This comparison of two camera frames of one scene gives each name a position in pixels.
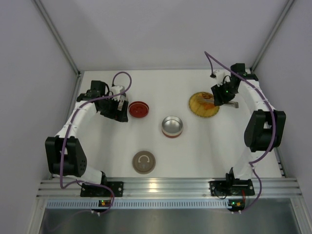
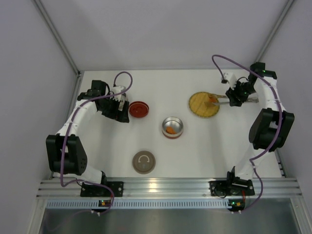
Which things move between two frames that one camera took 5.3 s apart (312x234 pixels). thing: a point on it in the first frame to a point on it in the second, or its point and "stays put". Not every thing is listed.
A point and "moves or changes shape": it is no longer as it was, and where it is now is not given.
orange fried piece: (207, 95) moves or changes shape
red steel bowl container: (172, 126) stays put
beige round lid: (144, 162) stays put
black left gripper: (119, 113) stays put
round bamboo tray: (202, 104) stays put
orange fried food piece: (207, 106) to (169, 130)
